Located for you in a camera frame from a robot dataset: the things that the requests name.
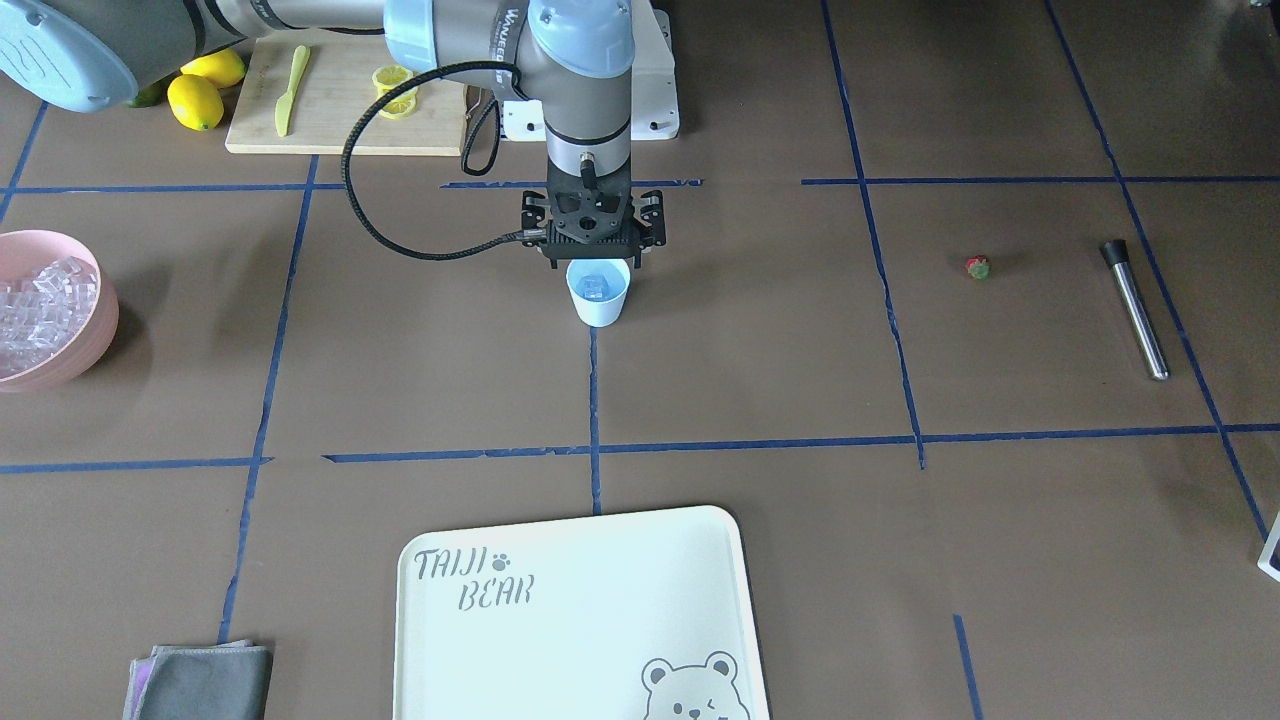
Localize yellow lemon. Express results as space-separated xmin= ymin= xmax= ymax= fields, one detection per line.
xmin=166 ymin=74 xmax=225 ymax=132
xmin=180 ymin=47 xmax=247 ymax=90

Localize red strawberry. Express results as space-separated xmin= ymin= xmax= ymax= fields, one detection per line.
xmin=964 ymin=255 xmax=991 ymax=281

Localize pile of ice cubes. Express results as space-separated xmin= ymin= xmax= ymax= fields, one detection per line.
xmin=1 ymin=256 xmax=102 ymax=378

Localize dark grey cloth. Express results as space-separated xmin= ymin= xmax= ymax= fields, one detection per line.
xmin=122 ymin=641 xmax=273 ymax=719

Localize blue plastic cup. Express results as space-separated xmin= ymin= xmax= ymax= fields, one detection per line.
xmin=564 ymin=259 xmax=632 ymax=328

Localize lemon slices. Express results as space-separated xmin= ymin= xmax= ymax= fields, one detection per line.
xmin=371 ymin=64 xmax=419 ymax=120

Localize steel muddler black tip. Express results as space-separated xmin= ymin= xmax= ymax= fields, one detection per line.
xmin=1100 ymin=240 xmax=1170 ymax=382

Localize yellow plastic knife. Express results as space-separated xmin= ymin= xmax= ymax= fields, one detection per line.
xmin=273 ymin=45 xmax=311 ymax=138

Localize pink bowl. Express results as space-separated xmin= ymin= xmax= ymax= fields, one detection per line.
xmin=3 ymin=231 xmax=119 ymax=393

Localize cream bear tray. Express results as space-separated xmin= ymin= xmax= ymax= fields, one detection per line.
xmin=392 ymin=505 xmax=771 ymax=719

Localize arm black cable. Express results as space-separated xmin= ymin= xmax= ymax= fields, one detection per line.
xmin=340 ymin=61 xmax=531 ymax=263

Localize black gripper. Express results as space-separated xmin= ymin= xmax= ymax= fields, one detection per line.
xmin=520 ymin=176 xmax=667 ymax=270

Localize green lime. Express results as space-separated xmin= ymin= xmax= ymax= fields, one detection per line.
xmin=125 ymin=79 xmax=168 ymax=109

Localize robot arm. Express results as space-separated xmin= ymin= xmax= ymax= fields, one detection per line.
xmin=1 ymin=1 xmax=666 ymax=266

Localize wooden cutting board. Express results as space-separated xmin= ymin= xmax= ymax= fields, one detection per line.
xmin=225 ymin=29 xmax=468 ymax=158

